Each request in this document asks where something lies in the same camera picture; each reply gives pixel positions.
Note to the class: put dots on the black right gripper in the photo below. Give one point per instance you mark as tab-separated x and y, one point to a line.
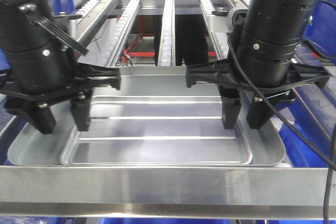
221	73

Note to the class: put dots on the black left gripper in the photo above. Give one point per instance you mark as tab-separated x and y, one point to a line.
78	90

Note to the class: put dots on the silver metal tray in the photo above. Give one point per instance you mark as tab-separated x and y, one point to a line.
155	120

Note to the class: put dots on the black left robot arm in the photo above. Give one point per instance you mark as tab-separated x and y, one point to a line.
43	69

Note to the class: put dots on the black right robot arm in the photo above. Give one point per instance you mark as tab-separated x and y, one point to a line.
263	45

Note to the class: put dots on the white roller track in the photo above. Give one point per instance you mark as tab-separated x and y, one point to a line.
115	43
166	56
216	27
87	7

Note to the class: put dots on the centre white roller track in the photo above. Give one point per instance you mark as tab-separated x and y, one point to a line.
166	56

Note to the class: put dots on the left white roller track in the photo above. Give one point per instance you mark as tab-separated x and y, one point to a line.
87	7

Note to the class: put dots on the blue bin upper right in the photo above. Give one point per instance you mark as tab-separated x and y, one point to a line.
319	35

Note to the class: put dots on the steel front rack bar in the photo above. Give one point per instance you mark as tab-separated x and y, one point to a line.
165	192

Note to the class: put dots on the left steel divider rail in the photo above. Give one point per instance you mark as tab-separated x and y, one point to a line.
88	26

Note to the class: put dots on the red metal frame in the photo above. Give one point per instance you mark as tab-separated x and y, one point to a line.
140	40

